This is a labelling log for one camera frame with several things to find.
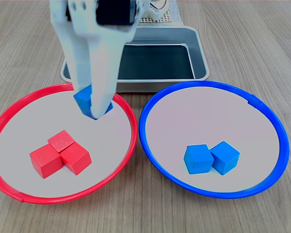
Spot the red-rimmed white plate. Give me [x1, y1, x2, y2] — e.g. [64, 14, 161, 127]
[0, 83, 138, 204]

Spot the pale perforated base plate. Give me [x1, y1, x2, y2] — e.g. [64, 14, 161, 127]
[135, 8, 185, 28]

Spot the blue-rimmed white plate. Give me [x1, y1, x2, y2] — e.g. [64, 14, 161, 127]
[139, 81, 290, 199]

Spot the black tray mat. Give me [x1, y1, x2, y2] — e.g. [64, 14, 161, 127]
[62, 43, 196, 81]

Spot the blue cube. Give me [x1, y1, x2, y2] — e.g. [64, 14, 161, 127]
[73, 84, 114, 120]
[183, 144, 214, 175]
[209, 141, 241, 176]

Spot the steel tray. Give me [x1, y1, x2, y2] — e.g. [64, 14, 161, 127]
[60, 26, 210, 94]

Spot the red cube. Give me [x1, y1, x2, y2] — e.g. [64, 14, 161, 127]
[30, 143, 63, 179]
[60, 142, 92, 176]
[48, 130, 76, 153]

